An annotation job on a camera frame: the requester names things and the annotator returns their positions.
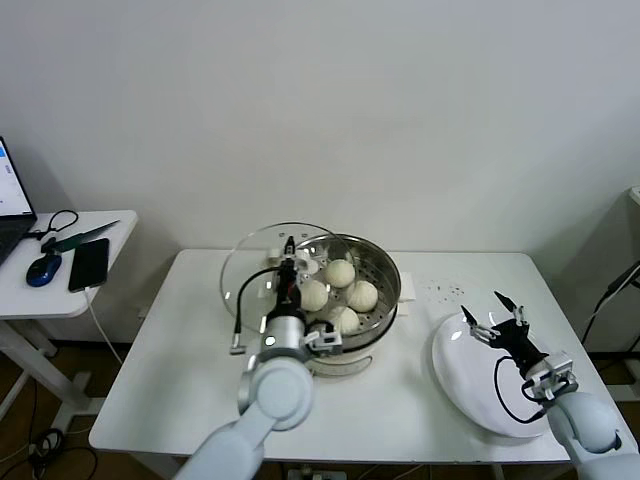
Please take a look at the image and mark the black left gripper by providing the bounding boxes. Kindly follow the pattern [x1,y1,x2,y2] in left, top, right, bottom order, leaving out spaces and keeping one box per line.
[271,235,314,320]

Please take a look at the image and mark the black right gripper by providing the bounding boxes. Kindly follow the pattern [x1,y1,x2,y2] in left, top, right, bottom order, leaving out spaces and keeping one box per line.
[459,290,548,375]

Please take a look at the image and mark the white steamed baozi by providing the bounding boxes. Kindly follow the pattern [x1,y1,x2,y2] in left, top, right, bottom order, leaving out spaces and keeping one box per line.
[346,279,379,313]
[298,279,330,312]
[324,259,356,290]
[327,305,360,335]

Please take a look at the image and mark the round glass pot lid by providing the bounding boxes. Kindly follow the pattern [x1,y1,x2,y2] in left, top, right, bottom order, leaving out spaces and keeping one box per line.
[220,222,362,334]

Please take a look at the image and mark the perforated steel steamer basket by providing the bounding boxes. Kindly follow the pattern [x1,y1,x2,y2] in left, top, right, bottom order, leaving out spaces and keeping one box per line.
[257,233,418,354]

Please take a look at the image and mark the white round plate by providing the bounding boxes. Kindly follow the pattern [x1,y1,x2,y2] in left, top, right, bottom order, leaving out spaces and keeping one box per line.
[431,310,556,440]

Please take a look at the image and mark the white electric cooker pot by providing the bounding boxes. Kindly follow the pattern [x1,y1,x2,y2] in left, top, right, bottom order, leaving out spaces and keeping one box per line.
[302,299,412,381]

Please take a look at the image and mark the black smartphone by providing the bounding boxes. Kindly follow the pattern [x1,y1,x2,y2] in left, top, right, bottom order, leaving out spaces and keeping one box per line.
[67,237,111,294]

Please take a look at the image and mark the white power strip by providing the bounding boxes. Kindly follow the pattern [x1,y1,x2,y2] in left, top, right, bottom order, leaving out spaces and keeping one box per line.
[287,464,347,480]

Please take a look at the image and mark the white side table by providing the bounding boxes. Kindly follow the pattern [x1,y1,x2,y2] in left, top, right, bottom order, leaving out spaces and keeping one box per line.
[0,209,139,434]

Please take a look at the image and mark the blue computer mouse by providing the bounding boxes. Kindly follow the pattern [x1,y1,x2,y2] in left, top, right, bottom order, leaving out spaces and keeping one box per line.
[26,252,64,288]

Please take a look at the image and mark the black laptop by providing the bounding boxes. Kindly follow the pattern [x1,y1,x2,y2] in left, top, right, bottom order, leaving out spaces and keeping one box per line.
[0,135,39,267]

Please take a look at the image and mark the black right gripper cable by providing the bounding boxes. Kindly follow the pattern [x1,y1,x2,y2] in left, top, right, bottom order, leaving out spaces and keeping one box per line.
[493,356,549,424]

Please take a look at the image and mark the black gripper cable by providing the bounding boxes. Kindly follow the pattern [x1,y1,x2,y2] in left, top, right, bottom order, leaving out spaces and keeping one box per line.
[493,356,549,424]
[228,267,284,357]

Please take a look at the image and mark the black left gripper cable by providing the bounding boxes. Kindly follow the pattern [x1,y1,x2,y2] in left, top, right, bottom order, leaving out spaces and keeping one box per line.
[228,267,284,357]

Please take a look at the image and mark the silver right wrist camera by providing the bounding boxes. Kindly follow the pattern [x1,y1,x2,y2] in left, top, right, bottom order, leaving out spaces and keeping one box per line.
[523,351,581,401]

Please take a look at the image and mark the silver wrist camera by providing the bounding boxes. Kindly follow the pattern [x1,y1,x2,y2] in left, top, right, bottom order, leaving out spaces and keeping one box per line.
[523,351,581,401]
[303,321,344,357]

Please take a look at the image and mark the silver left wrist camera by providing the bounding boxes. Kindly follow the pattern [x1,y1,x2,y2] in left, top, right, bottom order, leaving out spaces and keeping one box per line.
[303,321,344,357]

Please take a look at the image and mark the black hanging cable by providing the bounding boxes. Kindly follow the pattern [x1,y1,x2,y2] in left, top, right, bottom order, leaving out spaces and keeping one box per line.
[579,262,640,346]

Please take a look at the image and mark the white charging cable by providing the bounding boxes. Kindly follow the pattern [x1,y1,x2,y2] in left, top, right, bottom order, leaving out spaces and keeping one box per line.
[83,285,125,366]

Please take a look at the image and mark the black looped cable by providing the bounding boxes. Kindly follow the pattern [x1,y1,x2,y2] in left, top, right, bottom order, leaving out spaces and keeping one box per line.
[24,209,80,242]

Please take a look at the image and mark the black floor cables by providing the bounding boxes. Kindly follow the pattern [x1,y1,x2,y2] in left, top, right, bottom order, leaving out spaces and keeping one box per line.
[27,427,99,480]

